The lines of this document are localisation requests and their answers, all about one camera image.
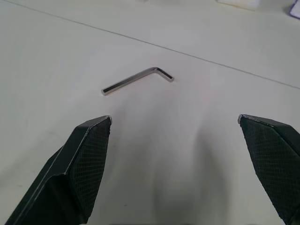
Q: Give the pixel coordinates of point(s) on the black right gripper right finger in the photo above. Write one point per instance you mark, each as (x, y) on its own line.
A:
(274, 164)

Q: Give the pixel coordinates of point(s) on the purple-edged white object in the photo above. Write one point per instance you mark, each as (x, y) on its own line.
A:
(294, 7)

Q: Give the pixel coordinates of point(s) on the white foam block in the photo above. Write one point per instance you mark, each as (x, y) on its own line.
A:
(237, 3)

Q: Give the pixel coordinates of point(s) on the silver hex key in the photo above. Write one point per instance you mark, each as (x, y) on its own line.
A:
(131, 80)

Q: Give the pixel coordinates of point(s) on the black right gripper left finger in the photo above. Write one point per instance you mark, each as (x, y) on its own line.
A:
(77, 173)

